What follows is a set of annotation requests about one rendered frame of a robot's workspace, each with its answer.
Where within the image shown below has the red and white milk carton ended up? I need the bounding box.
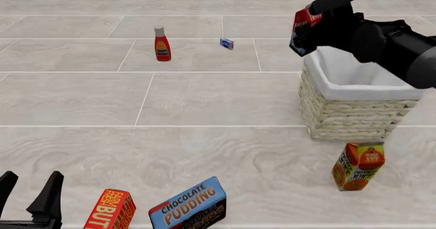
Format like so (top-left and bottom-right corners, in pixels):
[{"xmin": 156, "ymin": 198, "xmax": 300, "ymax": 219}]
[{"xmin": 289, "ymin": 4, "xmax": 324, "ymax": 58}]

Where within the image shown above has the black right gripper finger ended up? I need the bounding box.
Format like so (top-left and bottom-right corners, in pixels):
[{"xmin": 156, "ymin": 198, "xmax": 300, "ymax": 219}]
[
  {"xmin": 294, "ymin": 21, "xmax": 320, "ymax": 35},
  {"xmin": 292, "ymin": 33, "xmax": 321, "ymax": 55}
]

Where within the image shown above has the red butter box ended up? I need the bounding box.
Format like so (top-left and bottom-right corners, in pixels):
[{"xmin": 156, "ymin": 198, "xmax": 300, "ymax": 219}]
[{"xmin": 82, "ymin": 188, "xmax": 138, "ymax": 229}]

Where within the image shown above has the blue chocolate pudding box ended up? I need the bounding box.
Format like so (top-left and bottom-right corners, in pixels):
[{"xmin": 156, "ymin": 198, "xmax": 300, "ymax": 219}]
[{"xmin": 148, "ymin": 176, "xmax": 228, "ymax": 229}]

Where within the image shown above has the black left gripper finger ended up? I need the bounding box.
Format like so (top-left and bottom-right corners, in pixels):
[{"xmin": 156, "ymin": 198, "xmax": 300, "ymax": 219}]
[
  {"xmin": 0, "ymin": 170, "xmax": 19, "ymax": 216},
  {"xmin": 26, "ymin": 170, "xmax": 65, "ymax": 223}
]

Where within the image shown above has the woven basket with white liner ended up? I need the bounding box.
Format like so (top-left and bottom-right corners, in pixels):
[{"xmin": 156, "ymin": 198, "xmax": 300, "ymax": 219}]
[{"xmin": 298, "ymin": 45, "xmax": 426, "ymax": 141}]

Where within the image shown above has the red ketchup bottle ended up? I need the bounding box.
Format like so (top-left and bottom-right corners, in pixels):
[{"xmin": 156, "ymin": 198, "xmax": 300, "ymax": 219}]
[{"xmin": 153, "ymin": 25, "xmax": 172, "ymax": 62}]

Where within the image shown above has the orange juice carton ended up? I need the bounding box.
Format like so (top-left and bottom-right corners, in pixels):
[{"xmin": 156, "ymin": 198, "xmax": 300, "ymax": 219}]
[{"xmin": 330, "ymin": 141, "xmax": 386, "ymax": 192}]

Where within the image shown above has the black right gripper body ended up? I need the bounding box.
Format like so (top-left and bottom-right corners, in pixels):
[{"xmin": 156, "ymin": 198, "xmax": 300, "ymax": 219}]
[{"xmin": 317, "ymin": 8, "xmax": 364, "ymax": 49}]

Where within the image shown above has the small blue box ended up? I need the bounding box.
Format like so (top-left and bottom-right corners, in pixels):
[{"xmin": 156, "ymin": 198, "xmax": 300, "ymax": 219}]
[{"xmin": 219, "ymin": 37, "xmax": 235, "ymax": 51}]

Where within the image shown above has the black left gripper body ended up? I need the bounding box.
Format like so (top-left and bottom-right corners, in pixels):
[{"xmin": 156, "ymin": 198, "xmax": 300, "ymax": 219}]
[{"xmin": 0, "ymin": 213, "xmax": 64, "ymax": 229}]

